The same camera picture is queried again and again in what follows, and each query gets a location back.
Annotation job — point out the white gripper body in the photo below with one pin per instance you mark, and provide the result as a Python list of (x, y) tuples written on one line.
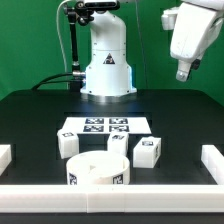
[(197, 26)]

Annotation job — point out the white round stool seat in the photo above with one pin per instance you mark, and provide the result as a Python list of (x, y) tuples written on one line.
[(98, 168)]

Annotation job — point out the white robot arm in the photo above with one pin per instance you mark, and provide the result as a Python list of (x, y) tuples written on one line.
[(108, 76)]

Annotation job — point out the white right fence bar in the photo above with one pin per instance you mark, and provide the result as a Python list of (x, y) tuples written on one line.
[(213, 160)]

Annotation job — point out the white fence bar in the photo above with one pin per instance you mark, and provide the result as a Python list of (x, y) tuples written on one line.
[(213, 160), (5, 157), (111, 198)]

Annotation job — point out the white marker sheet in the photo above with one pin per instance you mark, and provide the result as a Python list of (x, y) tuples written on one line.
[(106, 125)]

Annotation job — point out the white front fence bar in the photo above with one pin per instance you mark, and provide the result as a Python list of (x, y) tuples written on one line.
[(111, 198)]

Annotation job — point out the white left fence bar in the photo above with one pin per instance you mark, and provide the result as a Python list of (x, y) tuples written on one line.
[(5, 157)]

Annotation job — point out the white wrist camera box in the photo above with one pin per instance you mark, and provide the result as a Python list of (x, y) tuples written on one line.
[(168, 18)]

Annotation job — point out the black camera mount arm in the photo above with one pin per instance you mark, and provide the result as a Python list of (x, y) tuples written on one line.
[(78, 13)]

